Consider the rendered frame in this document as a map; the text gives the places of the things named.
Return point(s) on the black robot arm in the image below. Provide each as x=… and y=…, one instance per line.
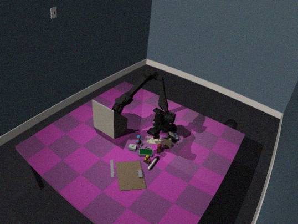
x=127, y=97

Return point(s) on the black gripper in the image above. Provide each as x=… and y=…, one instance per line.
x=155, y=131

